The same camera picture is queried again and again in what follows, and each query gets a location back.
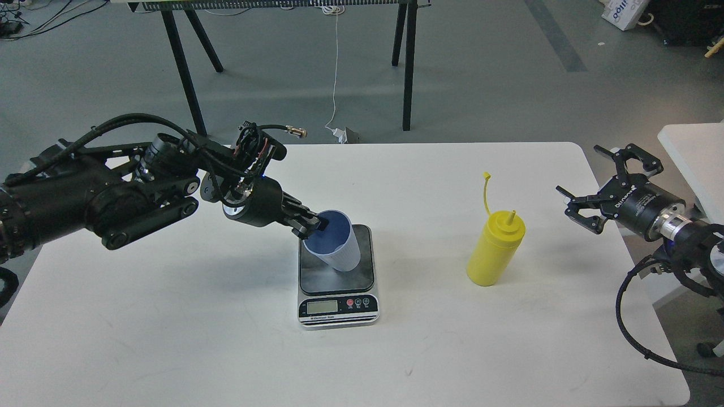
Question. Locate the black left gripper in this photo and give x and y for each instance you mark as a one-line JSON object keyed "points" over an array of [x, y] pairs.
{"points": [[267, 203]]}

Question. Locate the white cardboard box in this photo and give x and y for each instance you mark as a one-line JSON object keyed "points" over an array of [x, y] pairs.
{"points": [[626, 15]]}

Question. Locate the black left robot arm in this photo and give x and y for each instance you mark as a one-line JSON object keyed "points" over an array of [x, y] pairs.
{"points": [[136, 174]]}

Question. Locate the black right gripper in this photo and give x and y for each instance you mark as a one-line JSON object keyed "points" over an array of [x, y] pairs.
{"points": [[642, 204]]}

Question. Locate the white power adapter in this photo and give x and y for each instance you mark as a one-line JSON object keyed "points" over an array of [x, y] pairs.
{"points": [[346, 136]]}

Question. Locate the black trestle table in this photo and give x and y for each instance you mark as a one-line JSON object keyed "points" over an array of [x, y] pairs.
{"points": [[285, 41]]}

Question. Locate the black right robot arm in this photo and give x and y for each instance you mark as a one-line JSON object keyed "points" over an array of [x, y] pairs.
{"points": [[691, 249]]}

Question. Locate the yellow squeeze bottle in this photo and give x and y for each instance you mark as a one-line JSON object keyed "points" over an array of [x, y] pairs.
{"points": [[500, 238]]}

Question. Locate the blue plastic cup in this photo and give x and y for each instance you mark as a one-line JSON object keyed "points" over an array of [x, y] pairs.
{"points": [[335, 244]]}

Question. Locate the digital kitchen scale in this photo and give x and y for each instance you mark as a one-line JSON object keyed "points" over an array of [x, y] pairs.
{"points": [[330, 299]]}

